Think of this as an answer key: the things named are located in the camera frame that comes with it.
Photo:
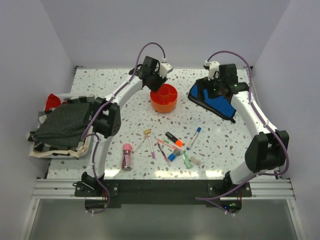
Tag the orange round organizer container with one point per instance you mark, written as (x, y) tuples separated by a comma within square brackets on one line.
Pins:
[(165, 99)]

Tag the pink capped glitter tube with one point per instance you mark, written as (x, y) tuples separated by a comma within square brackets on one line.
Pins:
[(126, 157)]

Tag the blue capped white marker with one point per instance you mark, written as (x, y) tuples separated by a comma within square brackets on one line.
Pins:
[(193, 139)]

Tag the blue black pencil pouch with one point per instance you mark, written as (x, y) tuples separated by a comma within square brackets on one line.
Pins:
[(218, 105)]

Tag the aluminium frame rail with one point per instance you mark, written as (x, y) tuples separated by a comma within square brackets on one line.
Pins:
[(54, 189)]

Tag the green capped orange marker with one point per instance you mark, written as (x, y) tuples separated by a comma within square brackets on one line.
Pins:
[(173, 146)]

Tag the green correction tape pen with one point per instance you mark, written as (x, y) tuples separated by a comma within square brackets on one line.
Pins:
[(186, 160)]

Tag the small tan eraser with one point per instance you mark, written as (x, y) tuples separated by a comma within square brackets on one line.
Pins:
[(147, 131)]

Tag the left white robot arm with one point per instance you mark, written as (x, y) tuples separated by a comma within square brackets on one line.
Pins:
[(106, 119)]

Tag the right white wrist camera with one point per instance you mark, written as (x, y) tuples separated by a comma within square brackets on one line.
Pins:
[(213, 69)]

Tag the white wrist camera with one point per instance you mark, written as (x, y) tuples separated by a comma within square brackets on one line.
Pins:
[(164, 69), (213, 69)]

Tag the dark red gel pen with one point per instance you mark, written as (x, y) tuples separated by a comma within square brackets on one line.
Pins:
[(163, 154)]

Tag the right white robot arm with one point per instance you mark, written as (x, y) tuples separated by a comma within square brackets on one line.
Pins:
[(268, 149)]

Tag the beige rectangular eraser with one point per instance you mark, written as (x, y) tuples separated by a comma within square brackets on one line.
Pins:
[(195, 161)]

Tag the black orange highlighter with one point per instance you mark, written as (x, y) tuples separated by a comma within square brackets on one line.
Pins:
[(174, 139)]

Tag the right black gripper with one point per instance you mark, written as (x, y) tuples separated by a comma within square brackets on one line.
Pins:
[(205, 83)]

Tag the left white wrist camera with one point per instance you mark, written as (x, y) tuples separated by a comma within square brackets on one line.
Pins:
[(164, 69)]

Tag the pile of folded cloths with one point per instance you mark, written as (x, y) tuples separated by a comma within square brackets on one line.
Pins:
[(61, 125)]

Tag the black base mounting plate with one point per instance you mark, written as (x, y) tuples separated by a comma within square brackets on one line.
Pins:
[(153, 192)]

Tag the blue grey glue stick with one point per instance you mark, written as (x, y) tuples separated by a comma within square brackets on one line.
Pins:
[(174, 154)]

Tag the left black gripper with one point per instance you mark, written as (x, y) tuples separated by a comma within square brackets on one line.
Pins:
[(161, 80)]

